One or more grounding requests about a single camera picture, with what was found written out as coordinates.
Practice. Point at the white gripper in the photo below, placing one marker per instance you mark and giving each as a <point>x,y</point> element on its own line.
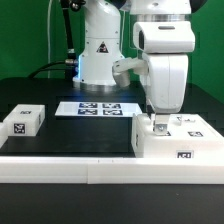
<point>164,47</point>

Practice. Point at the white cabinet door panel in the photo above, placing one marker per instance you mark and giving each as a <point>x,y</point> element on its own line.
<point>191,125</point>
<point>155,125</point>

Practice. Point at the white cabinet body box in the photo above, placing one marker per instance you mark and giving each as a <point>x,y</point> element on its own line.
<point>176,148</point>

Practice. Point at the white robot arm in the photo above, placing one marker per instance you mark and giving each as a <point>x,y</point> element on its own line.
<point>93,33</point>

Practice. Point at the white cabinet top block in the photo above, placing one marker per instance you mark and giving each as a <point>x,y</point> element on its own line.
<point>25,120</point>

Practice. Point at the white U-shaped table fence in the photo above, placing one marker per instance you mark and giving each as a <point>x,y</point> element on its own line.
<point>206,166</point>

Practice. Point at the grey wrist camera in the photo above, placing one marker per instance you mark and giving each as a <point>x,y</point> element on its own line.
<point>121,68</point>

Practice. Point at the white marker base plate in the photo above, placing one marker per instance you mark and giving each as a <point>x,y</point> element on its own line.
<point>97,109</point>

